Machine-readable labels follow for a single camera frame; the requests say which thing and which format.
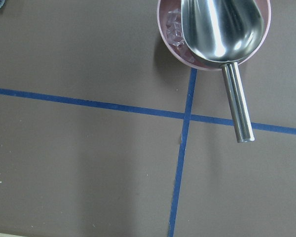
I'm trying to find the pink bowl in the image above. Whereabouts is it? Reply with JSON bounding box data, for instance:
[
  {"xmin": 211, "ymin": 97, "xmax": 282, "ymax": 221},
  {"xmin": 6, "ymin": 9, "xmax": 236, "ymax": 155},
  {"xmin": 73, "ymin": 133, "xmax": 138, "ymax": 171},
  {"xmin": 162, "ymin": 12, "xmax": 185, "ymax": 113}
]
[{"xmin": 156, "ymin": 0, "xmax": 271, "ymax": 71}]

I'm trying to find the metal scoop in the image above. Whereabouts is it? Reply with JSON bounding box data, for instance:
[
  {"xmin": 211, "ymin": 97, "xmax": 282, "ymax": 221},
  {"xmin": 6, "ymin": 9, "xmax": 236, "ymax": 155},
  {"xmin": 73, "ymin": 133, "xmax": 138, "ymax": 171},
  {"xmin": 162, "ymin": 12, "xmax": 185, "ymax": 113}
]
[{"xmin": 181, "ymin": 0, "xmax": 264, "ymax": 143}]

